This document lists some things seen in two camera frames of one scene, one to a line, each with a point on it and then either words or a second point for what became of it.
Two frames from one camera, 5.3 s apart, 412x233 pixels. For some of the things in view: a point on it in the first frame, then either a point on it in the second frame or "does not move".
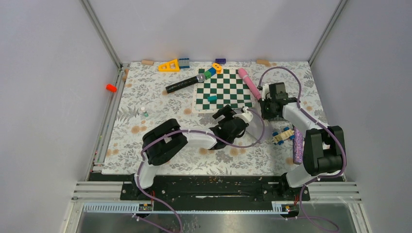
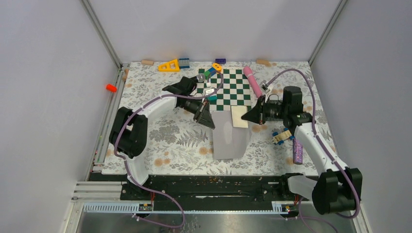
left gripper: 227,112 -> 202,115
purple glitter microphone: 298,146 does not move
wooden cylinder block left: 147,62 does not move
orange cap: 111,88 does not move
